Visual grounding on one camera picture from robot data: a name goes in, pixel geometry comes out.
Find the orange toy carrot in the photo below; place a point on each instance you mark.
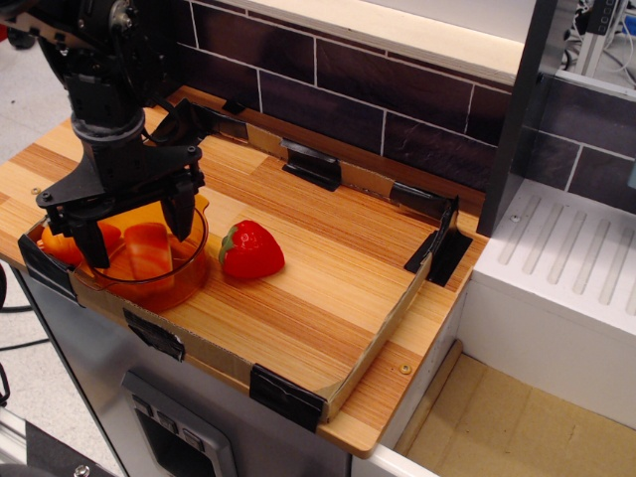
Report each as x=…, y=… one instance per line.
x=66, y=250

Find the white toy sink drainboard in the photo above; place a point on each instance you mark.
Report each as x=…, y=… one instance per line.
x=551, y=300

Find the black caster wheel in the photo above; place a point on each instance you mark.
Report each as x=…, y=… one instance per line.
x=20, y=40

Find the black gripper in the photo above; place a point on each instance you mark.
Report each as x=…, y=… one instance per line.
x=118, y=173

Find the dark grey vertical post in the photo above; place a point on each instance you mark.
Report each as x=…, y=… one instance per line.
x=540, y=61

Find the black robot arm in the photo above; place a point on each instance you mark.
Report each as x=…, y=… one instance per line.
x=101, y=53

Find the red toy strawberry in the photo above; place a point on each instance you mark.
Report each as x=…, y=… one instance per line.
x=250, y=251

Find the silver toy oven front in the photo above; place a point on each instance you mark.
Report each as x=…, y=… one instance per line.
x=142, y=400

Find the cardboard fence with black tape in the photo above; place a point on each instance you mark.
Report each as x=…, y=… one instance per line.
x=316, y=295

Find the salmon sushi toy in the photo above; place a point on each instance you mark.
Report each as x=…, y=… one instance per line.
x=150, y=256

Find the orange transparent plastic pot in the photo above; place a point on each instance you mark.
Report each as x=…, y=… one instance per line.
x=190, y=261

